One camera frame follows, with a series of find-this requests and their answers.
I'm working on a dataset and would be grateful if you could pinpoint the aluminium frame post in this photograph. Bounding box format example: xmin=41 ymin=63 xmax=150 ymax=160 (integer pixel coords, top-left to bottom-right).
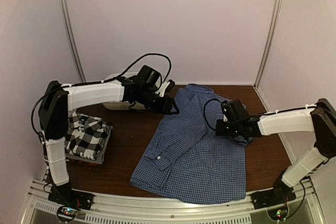
xmin=254 ymin=0 xmax=283 ymax=89
xmin=59 ymin=0 xmax=86 ymax=82

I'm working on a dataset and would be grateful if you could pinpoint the blue checked long sleeve shirt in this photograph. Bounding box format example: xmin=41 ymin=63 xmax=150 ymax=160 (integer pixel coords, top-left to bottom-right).
xmin=130 ymin=84 xmax=248 ymax=205

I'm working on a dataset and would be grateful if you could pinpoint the black white plaid folded shirt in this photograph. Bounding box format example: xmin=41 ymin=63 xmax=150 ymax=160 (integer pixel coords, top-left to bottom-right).
xmin=64 ymin=111 xmax=113 ymax=160

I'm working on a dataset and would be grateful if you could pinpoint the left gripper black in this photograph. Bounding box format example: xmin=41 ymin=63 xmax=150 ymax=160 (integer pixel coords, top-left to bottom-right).
xmin=138 ymin=88 xmax=180 ymax=116

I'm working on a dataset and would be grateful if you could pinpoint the right aluminium frame post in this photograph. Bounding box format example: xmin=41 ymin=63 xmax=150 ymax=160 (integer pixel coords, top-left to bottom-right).
xmin=254 ymin=0 xmax=283 ymax=89

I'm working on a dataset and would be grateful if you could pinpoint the left aluminium frame post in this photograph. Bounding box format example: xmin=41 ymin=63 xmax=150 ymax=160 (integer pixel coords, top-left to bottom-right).
xmin=59 ymin=0 xmax=86 ymax=82

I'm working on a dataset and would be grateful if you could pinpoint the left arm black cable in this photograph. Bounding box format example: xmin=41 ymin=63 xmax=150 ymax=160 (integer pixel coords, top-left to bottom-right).
xmin=30 ymin=53 xmax=173 ymax=141

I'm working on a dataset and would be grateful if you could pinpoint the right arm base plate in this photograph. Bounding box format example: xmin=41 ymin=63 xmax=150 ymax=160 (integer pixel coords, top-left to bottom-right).
xmin=251 ymin=188 xmax=296 ymax=209

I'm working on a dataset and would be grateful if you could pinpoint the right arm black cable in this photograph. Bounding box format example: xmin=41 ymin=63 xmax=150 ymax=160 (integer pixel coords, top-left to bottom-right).
xmin=203 ymin=98 xmax=253 ymax=146

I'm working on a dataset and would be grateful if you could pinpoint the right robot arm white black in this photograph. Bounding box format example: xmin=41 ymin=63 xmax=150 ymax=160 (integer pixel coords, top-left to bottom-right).
xmin=215 ymin=98 xmax=335 ymax=204

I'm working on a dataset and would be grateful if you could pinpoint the white plastic tub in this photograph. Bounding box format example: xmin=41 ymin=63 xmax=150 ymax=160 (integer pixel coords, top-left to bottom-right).
xmin=103 ymin=72 xmax=145 ymax=110

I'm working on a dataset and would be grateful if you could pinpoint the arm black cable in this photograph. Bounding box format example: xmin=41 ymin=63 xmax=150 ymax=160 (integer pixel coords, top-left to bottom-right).
xmin=203 ymin=98 xmax=253 ymax=146
xmin=30 ymin=53 xmax=173 ymax=141

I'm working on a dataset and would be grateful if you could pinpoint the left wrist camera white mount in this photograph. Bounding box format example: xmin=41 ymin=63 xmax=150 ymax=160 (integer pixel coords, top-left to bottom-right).
xmin=156 ymin=80 xmax=175 ymax=97

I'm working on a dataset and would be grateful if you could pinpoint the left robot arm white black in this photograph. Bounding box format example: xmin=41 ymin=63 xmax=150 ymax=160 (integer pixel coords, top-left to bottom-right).
xmin=38 ymin=65 xmax=180 ymax=205

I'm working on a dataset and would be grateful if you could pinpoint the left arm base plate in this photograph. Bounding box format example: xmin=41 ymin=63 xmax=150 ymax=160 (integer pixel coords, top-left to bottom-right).
xmin=48 ymin=188 xmax=94 ymax=210

